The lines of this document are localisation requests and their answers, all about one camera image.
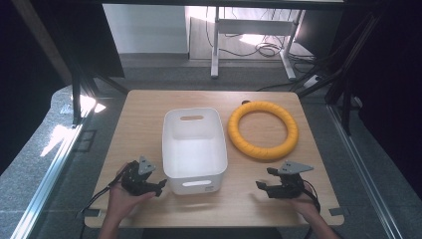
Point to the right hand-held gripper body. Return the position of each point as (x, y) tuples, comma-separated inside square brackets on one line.
[(288, 187)]

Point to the black metal stand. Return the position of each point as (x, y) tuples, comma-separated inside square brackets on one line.
[(345, 89), (77, 96)]

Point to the grey tape piece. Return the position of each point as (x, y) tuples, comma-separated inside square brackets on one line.
[(93, 213), (337, 211)]

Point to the black curtain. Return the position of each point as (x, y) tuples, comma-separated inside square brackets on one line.
[(23, 66), (394, 83)]

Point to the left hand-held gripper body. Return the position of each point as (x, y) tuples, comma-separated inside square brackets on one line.
[(132, 181)]

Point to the person's left hand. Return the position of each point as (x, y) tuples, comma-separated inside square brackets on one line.
[(121, 202)]

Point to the dark floor socket plate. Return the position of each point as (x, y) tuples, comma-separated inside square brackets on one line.
[(85, 141)]

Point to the black monitor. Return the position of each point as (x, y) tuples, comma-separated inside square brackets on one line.
[(315, 31)]

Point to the white power strip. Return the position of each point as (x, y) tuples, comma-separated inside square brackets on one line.
[(312, 81)]

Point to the aluminium rail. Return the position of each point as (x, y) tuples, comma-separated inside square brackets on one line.
[(49, 176), (361, 172)]

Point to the white metal desk frame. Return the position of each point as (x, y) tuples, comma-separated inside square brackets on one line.
[(253, 26)]

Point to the white plastic basket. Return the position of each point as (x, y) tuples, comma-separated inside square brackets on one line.
[(194, 156)]

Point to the person's right hand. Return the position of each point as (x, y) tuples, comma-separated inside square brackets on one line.
[(304, 204)]

